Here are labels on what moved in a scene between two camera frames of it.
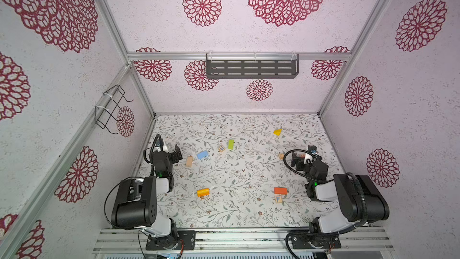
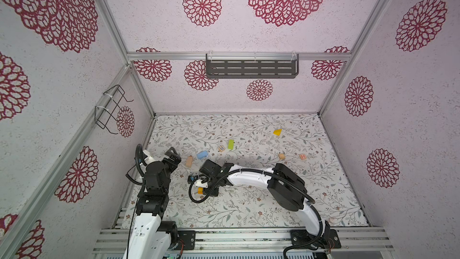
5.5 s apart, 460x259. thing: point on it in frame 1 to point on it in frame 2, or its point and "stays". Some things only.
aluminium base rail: [132, 240] stays
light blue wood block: [202, 154] stays
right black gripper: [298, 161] to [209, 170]
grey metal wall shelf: [252, 65] stays
